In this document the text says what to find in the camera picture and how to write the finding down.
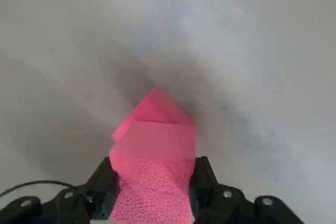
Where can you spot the red block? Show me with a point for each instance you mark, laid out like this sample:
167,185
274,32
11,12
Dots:
155,182

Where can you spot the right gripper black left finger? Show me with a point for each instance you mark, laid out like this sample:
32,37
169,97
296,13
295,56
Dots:
101,182

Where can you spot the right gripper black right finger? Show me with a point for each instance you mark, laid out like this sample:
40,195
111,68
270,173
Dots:
204,192

